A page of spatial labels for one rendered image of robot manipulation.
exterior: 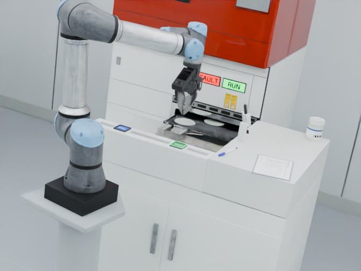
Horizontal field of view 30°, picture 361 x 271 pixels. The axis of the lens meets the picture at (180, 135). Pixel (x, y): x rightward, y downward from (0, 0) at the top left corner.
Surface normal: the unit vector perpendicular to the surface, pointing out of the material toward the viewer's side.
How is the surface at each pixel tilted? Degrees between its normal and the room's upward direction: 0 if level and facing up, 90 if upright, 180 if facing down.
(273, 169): 0
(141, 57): 90
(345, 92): 90
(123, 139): 90
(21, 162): 0
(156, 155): 90
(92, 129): 10
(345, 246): 0
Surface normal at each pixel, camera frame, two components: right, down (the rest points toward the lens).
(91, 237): 0.59, 0.36
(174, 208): -0.41, 0.25
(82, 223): 0.15, -0.93
